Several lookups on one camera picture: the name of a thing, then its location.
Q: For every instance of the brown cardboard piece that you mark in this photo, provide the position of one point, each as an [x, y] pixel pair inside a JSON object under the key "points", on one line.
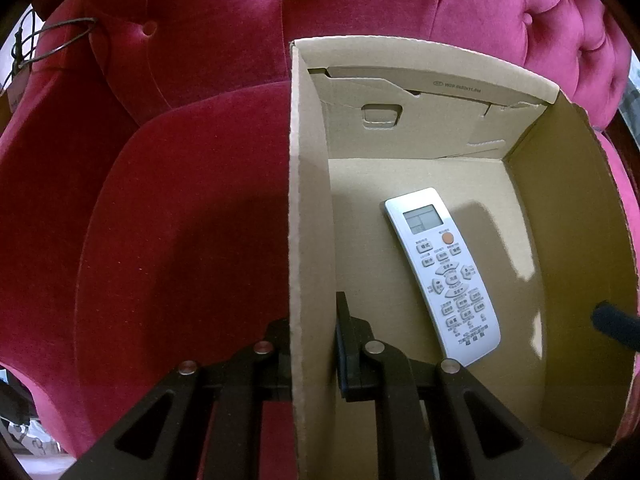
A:
{"points": [[17, 87]]}

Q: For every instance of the cardboard box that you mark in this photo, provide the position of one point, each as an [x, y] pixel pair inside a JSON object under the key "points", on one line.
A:
{"points": [[565, 210]]}

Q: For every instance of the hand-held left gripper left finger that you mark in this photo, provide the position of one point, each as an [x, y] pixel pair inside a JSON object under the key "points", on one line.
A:
{"points": [[272, 355]]}

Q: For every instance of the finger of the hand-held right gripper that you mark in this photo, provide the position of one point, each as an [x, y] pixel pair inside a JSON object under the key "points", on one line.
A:
{"points": [[617, 325]]}

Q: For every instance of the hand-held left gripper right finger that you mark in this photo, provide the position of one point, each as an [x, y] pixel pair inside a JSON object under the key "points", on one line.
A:
{"points": [[345, 345]]}

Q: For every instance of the white remote control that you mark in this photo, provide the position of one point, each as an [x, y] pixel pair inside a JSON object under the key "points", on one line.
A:
{"points": [[445, 280]]}

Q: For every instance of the red velvet tufted sofa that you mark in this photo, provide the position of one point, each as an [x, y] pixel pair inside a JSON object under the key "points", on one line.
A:
{"points": [[190, 185]]}

